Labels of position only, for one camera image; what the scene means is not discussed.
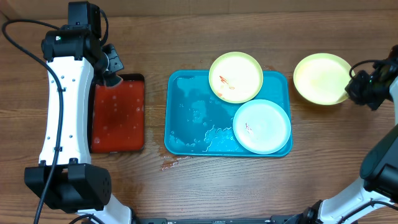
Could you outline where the black tray with red liquid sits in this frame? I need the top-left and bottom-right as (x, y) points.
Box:
(88, 73), (145, 154)

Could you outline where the green plate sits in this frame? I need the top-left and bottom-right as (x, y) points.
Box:
(293, 53), (354, 105)
(208, 52), (264, 104)

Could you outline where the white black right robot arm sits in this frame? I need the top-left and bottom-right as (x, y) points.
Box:
(287, 46), (397, 224)

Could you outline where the light blue plate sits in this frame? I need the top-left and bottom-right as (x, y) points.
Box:
(233, 100), (292, 155)

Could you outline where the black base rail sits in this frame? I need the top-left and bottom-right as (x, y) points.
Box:
(131, 214), (303, 224)

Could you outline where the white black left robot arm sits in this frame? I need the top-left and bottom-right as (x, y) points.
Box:
(24, 22), (134, 223)

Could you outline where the teal plastic serving tray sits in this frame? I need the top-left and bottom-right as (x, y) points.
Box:
(164, 69), (294, 158)

